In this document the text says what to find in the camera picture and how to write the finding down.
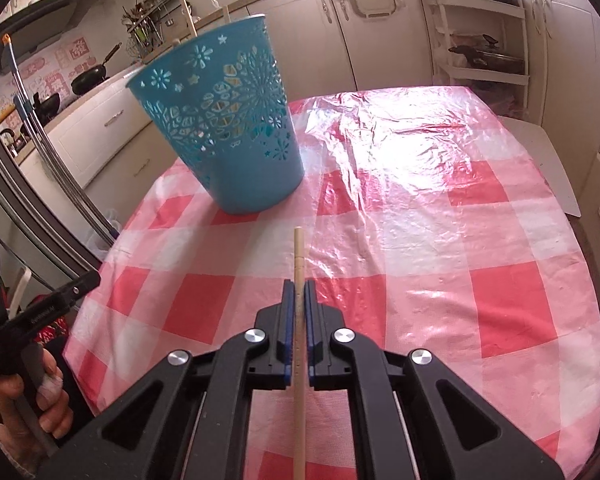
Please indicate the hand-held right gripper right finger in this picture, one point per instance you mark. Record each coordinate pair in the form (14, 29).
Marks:
(310, 320)

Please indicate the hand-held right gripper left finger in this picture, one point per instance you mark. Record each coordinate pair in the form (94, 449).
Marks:
(289, 320)

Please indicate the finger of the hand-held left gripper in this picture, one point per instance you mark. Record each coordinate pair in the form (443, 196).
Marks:
(45, 312)

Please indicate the single wooden chopstick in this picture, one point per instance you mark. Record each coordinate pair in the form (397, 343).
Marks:
(298, 260)

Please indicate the blue perforated plastic basket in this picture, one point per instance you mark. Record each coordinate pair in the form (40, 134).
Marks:
(240, 175)

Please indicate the dish rack with utensils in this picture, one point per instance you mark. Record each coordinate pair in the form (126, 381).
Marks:
(147, 25)

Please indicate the person's left hand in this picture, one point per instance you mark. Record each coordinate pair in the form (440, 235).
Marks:
(60, 417)

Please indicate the red floral slipper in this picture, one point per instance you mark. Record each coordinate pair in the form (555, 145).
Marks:
(55, 332)

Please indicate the white plastic bag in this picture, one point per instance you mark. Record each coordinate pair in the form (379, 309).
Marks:
(102, 240)

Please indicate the grey refrigerator door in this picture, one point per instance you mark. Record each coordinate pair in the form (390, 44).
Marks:
(10, 170)

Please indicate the red white checkered tablecloth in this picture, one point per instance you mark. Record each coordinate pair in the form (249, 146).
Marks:
(430, 260)

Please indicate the steel stovetop kettle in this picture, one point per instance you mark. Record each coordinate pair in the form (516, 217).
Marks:
(9, 142)

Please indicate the metal mop pole blue grip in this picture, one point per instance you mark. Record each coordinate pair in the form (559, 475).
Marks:
(30, 115)

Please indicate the small black pot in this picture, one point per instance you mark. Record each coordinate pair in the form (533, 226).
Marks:
(47, 107)

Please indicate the black wok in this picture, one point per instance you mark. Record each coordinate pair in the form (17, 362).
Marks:
(87, 80)

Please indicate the grey range hood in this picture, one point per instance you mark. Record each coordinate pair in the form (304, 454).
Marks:
(45, 15)

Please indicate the cream kitchen base cabinets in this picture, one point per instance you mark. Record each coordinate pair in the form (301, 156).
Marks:
(380, 35)

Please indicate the white kitchen cart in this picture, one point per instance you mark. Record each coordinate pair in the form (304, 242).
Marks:
(480, 78)

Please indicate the dark lidded pot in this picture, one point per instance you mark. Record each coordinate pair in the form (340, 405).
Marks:
(490, 57)

